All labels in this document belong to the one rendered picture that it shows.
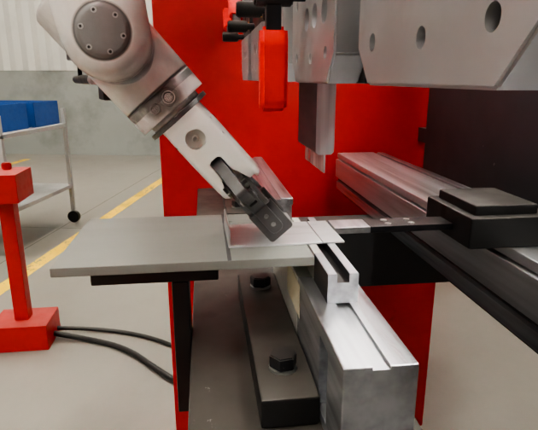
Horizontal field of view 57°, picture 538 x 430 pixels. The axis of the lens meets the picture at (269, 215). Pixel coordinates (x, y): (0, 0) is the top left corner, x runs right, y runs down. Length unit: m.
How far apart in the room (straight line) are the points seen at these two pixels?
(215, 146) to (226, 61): 0.92
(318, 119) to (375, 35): 0.29
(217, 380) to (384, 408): 0.20
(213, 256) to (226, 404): 0.15
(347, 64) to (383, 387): 0.24
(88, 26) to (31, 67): 8.37
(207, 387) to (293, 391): 0.10
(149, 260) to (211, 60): 0.96
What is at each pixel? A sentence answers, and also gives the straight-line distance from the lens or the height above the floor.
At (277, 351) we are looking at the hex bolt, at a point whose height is 0.92.
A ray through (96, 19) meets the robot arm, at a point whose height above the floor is 1.22.
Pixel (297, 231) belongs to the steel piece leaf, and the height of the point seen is 1.00.
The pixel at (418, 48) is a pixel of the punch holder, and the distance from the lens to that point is 0.21.
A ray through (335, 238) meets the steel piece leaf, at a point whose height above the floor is 1.00.
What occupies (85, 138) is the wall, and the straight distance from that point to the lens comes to 8.54.
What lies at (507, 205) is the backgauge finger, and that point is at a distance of 0.65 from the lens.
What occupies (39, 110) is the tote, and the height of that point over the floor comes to 0.95.
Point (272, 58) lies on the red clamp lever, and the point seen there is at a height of 1.19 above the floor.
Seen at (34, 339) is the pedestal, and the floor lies 0.06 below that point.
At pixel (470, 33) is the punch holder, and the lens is 0.17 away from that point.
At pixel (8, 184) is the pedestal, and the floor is 0.76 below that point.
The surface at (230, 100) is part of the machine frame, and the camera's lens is 1.42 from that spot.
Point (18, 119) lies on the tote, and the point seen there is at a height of 0.90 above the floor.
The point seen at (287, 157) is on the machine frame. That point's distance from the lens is 1.45.
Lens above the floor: 1.18
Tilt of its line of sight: 15 degrees down
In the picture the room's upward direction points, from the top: straight up
